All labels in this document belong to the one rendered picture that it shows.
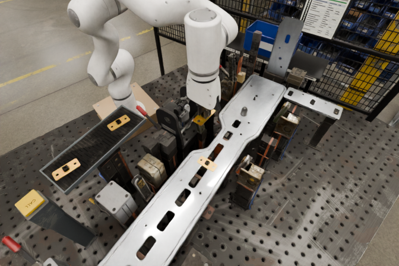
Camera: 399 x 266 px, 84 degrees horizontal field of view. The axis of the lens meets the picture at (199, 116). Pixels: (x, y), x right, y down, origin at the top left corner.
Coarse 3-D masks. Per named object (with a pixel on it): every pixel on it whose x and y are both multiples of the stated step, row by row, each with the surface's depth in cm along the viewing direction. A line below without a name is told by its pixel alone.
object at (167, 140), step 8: (160, 128) 97; (152, 136) 94; (160, 136) 94; (168, 136) 94; (160, 144) 92; (168, 144) 91; (160, 152) 98; (168, 152) 94; (176, 152) 101; (168, 160) 99; (176, 160) 109; (168, 168) 107; (176, 168) 112; (168, 176) 115
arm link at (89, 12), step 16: (80, 0) 68; (96, 0) 70; (112, 0) 73; (80, 16) 69; (96, 16) 71; (112, 16) 76; (96, 32) 76; (112, 32) 85; (96, 48) 91; (112, 48) 90; (96, 64) 98; (96, 80) 103; (112, 80) 108
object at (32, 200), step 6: (30, 192) 70; (36, 192) 70; (24, 198) 68; (30, 198) 68; (36, 198) 68; (42, 198) 68; (18, 204) 67; (24, 204) 67; (30, 204) 67; (36, 204) 67; (24, 210) 66; (30, 210) 66
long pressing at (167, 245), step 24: (240, 96) 120; (264, 96) 120; (240, 120) 110; (264, 120) 110; (216, 144) 100; (240, 144) 100; (192, 168) 93; (216, 168) 93; (168, 192) 86; (192, 192) 86; (144, 216) 80; (192, 216) 80; (120, 240) 75; (144, 240) 75; (168, 240) 75; (120, 264) 71; (144, 264) 71; (168, 264) 71
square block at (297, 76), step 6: (294, 72) 124; (300, 72) 124; (288, 78) 126; (294, 78) 124; (300, 78) 122; (288, 84) 129; (294, 84) 126; (300, 84) 126; (282, 102) 140; (276, 114) 149
